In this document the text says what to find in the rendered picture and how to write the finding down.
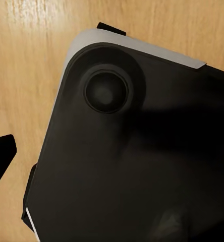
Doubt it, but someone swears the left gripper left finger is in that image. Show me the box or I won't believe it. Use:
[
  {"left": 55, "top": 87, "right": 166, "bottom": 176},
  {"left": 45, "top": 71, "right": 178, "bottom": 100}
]
[{"left": 0, "top": 134, "right": 17, "bottom": 179}]

